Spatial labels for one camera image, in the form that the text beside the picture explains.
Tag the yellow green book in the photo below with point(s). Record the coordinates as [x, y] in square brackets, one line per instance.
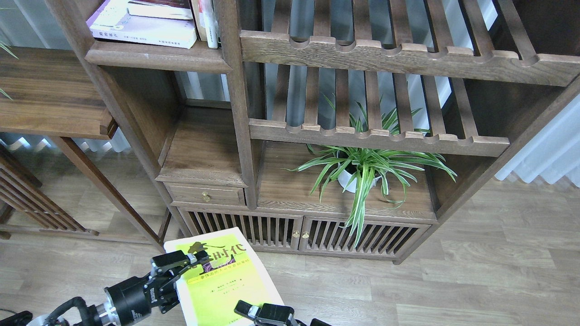
[209, 293]

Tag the white curtain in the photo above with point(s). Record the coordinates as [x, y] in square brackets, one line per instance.
[553, 154]

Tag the spider plant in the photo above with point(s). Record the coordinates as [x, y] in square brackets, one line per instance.
[387, 162]

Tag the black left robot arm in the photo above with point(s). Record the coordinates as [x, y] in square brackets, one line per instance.
[90, 315]

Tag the white purple book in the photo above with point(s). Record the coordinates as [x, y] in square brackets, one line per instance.
[112, 21]

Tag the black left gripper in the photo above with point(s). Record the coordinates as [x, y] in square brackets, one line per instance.
[132, 300]

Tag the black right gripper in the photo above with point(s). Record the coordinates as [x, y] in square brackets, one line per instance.
[268, 314]

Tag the dark wooden bookshelf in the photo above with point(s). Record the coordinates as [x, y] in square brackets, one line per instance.
[412, 75]

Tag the white plant pot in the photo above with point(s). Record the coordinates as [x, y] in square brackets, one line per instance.
[352, 176]

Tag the wooden side table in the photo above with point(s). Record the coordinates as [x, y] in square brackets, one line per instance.
[48, 92]

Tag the upright white book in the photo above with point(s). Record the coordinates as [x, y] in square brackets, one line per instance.
[209, 22]

